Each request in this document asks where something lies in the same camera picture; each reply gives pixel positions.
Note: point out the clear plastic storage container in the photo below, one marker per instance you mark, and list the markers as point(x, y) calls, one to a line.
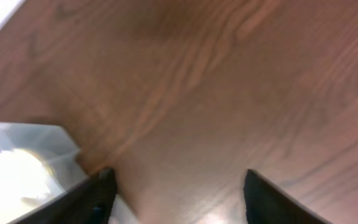
point(54, 147)

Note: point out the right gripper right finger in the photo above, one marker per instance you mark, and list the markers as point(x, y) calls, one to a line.
point(267, 204)

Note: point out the white small bowl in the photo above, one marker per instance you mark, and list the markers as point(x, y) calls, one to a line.
point(25, 184)

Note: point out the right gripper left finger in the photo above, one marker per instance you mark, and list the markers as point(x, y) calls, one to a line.
point(91, 202)

